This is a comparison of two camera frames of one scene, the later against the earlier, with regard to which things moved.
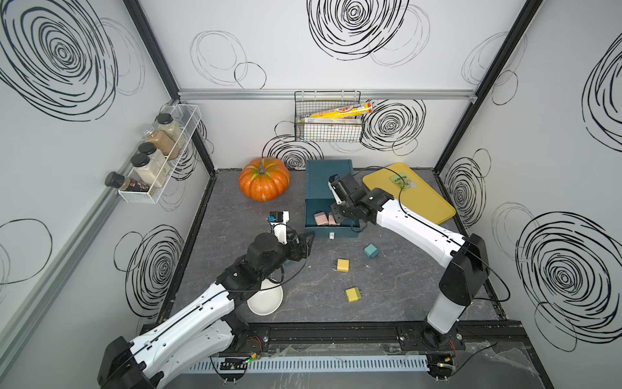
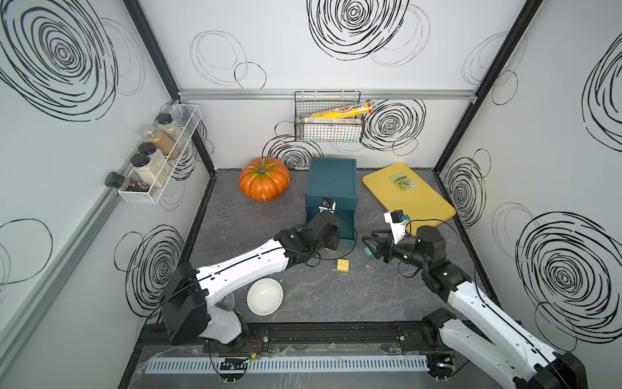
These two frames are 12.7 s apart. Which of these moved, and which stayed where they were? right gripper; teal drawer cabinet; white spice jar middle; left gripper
Moved: left gripper; right gripper
Stayed: teal drawer cabinet; white spice jar middle
